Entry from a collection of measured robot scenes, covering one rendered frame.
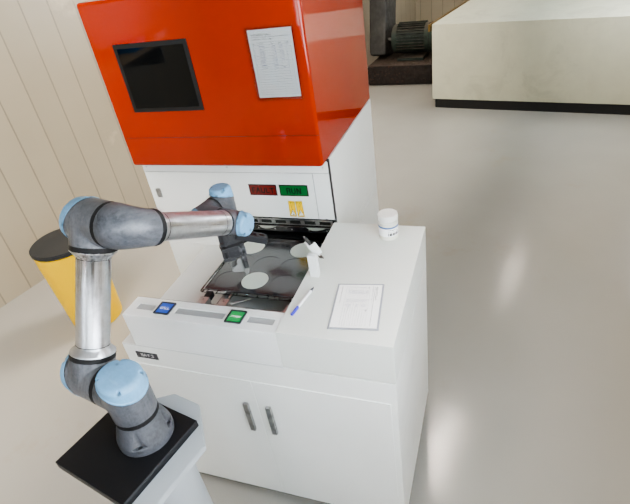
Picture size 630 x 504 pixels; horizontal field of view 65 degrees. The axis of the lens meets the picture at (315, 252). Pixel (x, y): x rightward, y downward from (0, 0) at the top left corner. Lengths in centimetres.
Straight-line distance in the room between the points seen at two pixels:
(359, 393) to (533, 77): 464
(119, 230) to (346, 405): 85
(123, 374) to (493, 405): 170
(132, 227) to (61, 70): 304
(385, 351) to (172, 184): 120
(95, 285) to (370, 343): 73
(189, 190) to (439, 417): 150
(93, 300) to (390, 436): 96
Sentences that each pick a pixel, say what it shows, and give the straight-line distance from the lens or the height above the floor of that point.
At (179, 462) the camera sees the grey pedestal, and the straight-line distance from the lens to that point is 145.
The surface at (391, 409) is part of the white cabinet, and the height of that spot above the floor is 71.
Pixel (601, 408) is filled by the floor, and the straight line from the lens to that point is 261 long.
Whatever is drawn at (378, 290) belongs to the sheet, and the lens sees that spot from 155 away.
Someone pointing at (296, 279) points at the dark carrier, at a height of 90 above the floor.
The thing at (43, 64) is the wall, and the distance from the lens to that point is 414.
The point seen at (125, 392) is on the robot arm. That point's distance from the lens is 133.
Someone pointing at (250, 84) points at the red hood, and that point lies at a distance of 176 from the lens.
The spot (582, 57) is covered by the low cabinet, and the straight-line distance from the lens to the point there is 565.
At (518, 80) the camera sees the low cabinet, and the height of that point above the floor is 32.
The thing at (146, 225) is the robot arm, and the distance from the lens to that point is 125.
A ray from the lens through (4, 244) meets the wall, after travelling 406.
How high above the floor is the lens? 193
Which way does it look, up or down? 33 degrees down
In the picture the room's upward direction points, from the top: 9 degrees counter-clockwise
